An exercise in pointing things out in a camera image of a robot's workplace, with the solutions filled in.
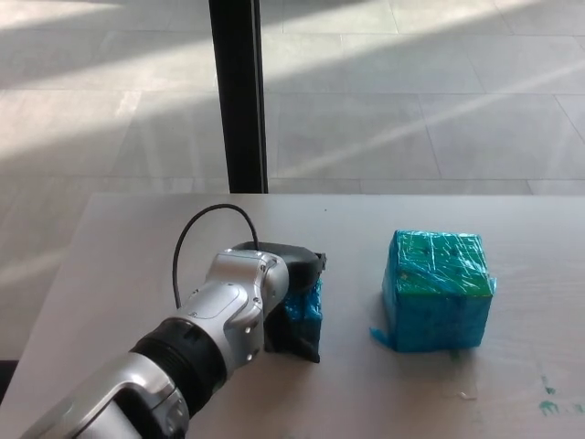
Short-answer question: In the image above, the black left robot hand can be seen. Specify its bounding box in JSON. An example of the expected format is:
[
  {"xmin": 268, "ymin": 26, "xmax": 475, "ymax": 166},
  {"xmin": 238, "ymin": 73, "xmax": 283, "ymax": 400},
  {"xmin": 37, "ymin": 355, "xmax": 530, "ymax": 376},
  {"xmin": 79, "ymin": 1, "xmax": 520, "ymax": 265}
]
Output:
[{"xmin": 232, "ymin": 240, "xmax": 329, "ymax": 365}]

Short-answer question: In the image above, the small blue cube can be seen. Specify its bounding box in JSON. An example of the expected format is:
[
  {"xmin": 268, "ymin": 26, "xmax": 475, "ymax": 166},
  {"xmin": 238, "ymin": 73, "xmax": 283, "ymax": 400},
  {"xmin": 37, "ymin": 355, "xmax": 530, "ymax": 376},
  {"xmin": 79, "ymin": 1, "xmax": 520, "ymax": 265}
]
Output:
[{"xmin": 282, "ymin": 279, "xmax": 327, "ymax": 331}]

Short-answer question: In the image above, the big blue green wrapped cube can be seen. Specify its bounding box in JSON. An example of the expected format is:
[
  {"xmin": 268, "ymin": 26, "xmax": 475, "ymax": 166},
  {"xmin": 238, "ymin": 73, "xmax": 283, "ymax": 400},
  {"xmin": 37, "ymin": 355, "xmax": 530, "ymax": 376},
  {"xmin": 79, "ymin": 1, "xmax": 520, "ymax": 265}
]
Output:
[{"xmin": 368, "ymin": 229, "xmax": 499, "ymax": 354}]

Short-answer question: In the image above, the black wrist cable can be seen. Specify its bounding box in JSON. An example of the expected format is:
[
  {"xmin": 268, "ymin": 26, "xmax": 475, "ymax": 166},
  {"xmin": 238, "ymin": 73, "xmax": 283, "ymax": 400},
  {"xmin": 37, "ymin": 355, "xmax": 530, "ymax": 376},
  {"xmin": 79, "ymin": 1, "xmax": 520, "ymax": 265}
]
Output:
[{"xmin": 172, "ymin": 203, "xmax": 261, "ymax": 309}]

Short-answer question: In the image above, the black window frame post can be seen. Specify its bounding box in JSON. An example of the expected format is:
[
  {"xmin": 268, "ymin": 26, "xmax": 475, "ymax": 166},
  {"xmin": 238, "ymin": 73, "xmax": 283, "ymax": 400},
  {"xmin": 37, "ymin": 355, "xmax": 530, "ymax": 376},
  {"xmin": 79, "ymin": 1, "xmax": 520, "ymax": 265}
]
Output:
[{"xmin": 207, "ymin": 0, "xmax": 270, "ymax": 194}]

